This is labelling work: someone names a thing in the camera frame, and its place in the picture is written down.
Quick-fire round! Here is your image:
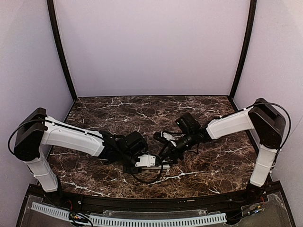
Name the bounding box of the white remote control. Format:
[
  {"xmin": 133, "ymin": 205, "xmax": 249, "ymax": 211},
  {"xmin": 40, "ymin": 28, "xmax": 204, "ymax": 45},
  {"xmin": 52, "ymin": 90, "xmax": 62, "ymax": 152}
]
[{"xmin": 139, "ymin": 164, "xmax": 170, "ymax": 170}]

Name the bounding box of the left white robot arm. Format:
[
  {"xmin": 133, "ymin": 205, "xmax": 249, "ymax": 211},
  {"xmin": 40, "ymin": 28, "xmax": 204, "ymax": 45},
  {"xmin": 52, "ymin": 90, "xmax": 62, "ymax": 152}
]
[{"xmin": 9, "ymin": 107, "xmax": 156, "ymax": 192}]

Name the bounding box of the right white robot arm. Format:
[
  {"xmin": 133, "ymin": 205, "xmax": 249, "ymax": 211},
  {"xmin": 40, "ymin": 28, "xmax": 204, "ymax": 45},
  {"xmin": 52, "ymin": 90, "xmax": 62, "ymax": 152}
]
[{"xmin": 153, "ymin": 98, "xmax": 291, "ymax": 199}]

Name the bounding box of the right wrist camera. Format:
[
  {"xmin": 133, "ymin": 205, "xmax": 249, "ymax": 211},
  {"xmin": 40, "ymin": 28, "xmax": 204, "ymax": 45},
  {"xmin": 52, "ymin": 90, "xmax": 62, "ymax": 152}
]
[{"xmin": 153, "ymin": 131, "xmax": 176, "ymax": 144}]

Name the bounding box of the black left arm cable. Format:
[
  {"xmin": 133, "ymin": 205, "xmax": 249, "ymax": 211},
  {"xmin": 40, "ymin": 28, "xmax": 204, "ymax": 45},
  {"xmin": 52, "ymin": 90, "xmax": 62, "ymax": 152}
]
[{"xmin": 127, "ymin": 163, "xmax": 165, "ymax": 184}]

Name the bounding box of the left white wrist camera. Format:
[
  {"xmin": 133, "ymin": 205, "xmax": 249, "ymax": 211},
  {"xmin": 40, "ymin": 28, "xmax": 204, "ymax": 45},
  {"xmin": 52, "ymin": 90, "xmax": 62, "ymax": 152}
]
[{"xmin": 135, "ymin": 154, "xmax": 156, "ymax": 167}]

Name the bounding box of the right white cable duct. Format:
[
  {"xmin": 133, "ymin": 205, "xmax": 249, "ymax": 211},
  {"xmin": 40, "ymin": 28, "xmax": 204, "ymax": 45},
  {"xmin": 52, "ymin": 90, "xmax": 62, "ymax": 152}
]
[{"xmin": 90, "ymin": 213, "xmax": 227, "ymax": 227}]

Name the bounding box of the white cable duct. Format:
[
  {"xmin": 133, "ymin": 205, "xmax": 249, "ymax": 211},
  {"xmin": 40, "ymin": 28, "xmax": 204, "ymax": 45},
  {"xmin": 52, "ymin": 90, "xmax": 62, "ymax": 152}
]
[
  {"xmin": 31, "ymin": 202, "xmax": 69, "ymax": 221},
  {"xmin": 90, "ymin": 213, "xmax": 227, "ymax": 227}
]

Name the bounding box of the black front rail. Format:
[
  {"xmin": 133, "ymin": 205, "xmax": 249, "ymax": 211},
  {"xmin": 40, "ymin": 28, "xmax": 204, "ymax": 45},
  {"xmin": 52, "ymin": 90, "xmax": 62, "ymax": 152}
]
[{"xmin": 62, "ymin": 192, "xmax": 249, "ymax": 212}]

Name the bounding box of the right black frame post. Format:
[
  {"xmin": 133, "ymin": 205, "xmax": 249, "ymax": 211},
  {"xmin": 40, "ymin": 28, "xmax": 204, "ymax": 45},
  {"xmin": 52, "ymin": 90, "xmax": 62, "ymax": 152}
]
[{"xmin": 229, "ymin": 0, "xmax": 257, "ymax": 100}]

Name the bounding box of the black frame post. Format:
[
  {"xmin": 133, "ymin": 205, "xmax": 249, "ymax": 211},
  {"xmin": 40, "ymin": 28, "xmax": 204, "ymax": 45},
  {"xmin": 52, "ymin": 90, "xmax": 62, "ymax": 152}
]
[
  {"xmin": 229, "ymin": 0, "xmax": 257, "ymax": 100},
  {"xmin": 46, "ymin": 0, "xmax": 78, "ymax": 102}
]

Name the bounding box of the left white cable duct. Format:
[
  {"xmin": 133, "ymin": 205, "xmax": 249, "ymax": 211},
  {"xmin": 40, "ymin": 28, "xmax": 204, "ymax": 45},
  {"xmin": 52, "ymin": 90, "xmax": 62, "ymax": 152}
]
[{"xmin": 31, "ymin": 202, "xmax": 69, "ymax": 221}]

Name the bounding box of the left black frame post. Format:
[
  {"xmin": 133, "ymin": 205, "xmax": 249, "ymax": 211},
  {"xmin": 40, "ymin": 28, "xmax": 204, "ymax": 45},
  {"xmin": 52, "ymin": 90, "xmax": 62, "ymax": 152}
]
[{"xmin": 46, "ymin": 0, "xmax": 78, "ymax": 102}]

